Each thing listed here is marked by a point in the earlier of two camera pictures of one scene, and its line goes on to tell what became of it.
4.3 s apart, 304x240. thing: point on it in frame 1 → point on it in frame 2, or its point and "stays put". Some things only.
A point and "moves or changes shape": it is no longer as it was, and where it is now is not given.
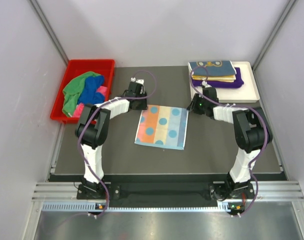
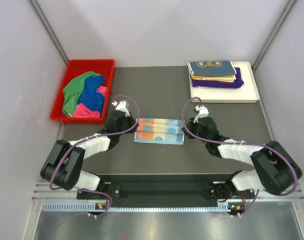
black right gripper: x=192 y=107 → x=191 y=125
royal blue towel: x=89 y=95 stays put
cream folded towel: x=231 y=78 stays put
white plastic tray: x=247 y=93 stays put
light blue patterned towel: x=162 y=126 moves or changes shape
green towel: x=72 y=90 stays put
